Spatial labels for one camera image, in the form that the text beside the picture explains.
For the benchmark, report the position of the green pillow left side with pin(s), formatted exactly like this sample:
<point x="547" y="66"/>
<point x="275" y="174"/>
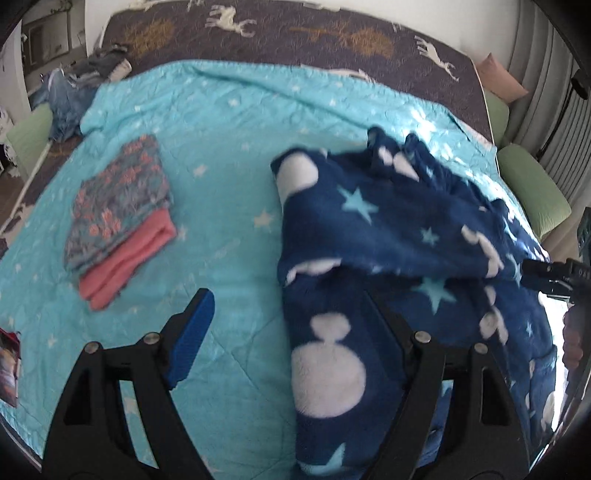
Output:
<point x="28" y="140"/>

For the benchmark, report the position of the pile of denim clothes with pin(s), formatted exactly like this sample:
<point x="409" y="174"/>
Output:
<point x="69" y="90"/>

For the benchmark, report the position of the navy fleece star pajama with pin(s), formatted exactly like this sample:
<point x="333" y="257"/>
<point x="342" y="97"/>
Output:
<point x="392" y="219"/>

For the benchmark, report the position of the black floor lamp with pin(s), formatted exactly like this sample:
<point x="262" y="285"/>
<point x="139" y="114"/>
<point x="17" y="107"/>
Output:
<point x="579" y="85"/>

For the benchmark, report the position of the pink pillow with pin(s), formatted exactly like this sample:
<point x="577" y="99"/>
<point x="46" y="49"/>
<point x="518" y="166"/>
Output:
<point x="495" y="78"/>

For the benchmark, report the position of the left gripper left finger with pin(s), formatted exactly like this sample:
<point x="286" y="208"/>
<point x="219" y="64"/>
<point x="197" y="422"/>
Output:
<point x="89" y="436"/>

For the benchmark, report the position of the folded floral pink clothes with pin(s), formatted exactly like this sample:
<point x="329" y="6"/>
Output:
<point x="120" y="219"/>

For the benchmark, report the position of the green pillow near curtain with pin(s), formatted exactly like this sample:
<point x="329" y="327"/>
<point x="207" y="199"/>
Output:
<point x="543" y="202"/>

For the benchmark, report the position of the dark deer pattern bedsheet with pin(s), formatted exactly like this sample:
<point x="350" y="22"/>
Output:
<point x="295" y="34"/>

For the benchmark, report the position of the green pillow at headboard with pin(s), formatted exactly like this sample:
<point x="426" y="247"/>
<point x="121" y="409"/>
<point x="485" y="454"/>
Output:
<point x="499" y="113"/>

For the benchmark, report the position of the small dark booklet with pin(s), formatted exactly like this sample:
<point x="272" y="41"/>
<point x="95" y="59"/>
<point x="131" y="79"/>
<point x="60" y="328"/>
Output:
<point x="10" y="361"/>

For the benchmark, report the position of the turquoise star quilt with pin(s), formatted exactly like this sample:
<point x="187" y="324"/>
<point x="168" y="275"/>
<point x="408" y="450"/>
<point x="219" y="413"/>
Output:
<point x="267" y="272"/>

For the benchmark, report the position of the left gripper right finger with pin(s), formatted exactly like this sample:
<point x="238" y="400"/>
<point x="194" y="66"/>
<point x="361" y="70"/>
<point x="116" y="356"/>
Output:
<point x="457" y="419"/>

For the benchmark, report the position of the grey curtain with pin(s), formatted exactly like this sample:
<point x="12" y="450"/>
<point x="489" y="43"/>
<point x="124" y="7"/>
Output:
<point x="543" y="63"/>

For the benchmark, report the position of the person's right hand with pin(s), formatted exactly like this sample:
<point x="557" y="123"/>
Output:
<point x="573" y="349"/>

